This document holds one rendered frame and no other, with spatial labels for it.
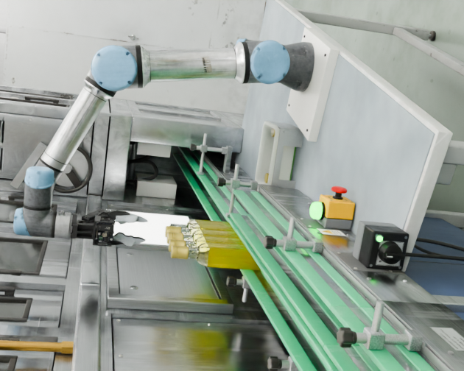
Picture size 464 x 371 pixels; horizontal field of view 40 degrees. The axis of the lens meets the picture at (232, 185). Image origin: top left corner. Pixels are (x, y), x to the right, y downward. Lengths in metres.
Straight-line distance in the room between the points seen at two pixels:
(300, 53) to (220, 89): 3.65
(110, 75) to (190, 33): 3.83
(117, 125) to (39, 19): 2.85
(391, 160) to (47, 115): 1.67
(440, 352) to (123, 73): 1.08
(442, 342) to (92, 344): 0.78
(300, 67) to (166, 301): 0.79
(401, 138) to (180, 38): 4.22
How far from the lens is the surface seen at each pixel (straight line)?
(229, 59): 1.78
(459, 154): 1.39
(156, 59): 1.75
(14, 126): 2.80
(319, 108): 1.88
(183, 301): 1.74
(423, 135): 1.34
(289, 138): 2.03
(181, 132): 2.78
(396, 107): 1.47
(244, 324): 1.76
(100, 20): 5.48
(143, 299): 1.72
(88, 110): 1.89
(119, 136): 2.76
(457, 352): 1.04
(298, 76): 1.95
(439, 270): 1.50
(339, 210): 1.58
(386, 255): 1.30
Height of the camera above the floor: 1.40
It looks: 13 degrees down
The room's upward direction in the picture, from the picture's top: 85 degrees counter-clockwise
